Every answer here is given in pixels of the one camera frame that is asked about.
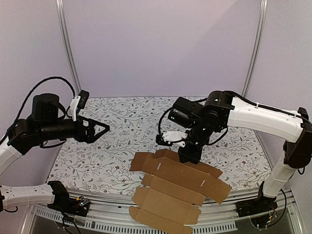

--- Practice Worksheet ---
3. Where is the brown cardboard box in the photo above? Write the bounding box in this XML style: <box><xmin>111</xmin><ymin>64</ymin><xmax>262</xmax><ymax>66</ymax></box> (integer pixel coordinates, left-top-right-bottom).
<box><xmin>129</xmin><ymin>149</ymin><xmax>231</xmax><ymax>234</ymax></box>

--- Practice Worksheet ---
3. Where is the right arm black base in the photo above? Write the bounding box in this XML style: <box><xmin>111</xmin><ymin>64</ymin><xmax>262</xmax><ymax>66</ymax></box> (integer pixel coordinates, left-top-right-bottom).
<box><xmin>235</xmin><ymin>181</ymin><xmax>287</xmax><ymax>230</ymax></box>

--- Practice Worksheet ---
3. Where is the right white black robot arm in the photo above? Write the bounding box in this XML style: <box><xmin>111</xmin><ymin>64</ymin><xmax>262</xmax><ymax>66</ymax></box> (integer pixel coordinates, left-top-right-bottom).
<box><xmin>161</xmin><ymin>91</ymin><xmax>312</xmax><ymax>213</ymax></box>

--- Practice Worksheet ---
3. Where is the floral patterned table mat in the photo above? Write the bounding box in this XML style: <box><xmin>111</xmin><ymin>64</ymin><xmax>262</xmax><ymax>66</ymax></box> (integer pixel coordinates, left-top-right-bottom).
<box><xmin>48</xmin><ymin>97</ymin><xmax>271</xmax><ymax>195</ymax></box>

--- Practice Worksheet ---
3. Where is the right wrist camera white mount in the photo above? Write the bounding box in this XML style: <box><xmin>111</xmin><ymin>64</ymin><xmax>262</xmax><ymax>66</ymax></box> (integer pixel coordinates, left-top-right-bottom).
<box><xmin>156</xmin><ymin>131</ymin><xmax>187</xmax><ymax>148</ymax></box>

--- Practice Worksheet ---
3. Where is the right black braided cable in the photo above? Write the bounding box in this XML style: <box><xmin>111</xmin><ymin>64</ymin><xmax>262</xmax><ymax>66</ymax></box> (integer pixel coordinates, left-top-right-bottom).
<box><xmin>157</xmin><ymin>108</ymin><xmax>175</xmax><ymax>137</ymax></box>

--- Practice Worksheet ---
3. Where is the black braided cable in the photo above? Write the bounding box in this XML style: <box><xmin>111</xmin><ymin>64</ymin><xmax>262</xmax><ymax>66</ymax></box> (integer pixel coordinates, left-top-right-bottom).
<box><xmin>157</xmin><ymin>108</ymin><xmax>175</xmax><ymax>137</ymax></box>
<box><xmin>6</xmin><ymin>76</ymin><xmax>76</xmax><ymax>139</ymax></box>

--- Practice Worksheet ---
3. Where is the left black braided cable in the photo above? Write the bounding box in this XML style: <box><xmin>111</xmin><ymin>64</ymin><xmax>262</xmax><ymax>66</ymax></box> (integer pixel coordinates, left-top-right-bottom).
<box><xmin>6</xmin><ymin>76</ymin><xmax>76</xmax><ymax>139</ymax></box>

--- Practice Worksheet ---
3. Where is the right aluminium frame post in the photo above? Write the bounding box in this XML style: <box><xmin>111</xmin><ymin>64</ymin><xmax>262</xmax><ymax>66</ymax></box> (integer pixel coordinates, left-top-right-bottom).
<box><xmin>241</xmin><ymin>0</ymin><xmax>268</xmax><ymax>98</ymax></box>

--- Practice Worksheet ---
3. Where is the aluminium frame post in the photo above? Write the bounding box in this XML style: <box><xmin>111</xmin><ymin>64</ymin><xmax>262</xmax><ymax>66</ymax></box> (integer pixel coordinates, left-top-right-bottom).
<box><xmin>241</xmin><ymin>0</ymin><xmax>268</xmax><ymax>98</ymax></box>
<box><xmin>55</xmin><ymin>0</ymin><xmax>81</xmax><ymax>92</ymax></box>

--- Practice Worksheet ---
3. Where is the left aluminium frame post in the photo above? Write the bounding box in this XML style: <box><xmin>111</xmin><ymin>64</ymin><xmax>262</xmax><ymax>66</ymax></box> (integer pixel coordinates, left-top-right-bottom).
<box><xmin>55</xmin><ymin>0</ymin><xmax>81</xmax><ymax>92</ymax></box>

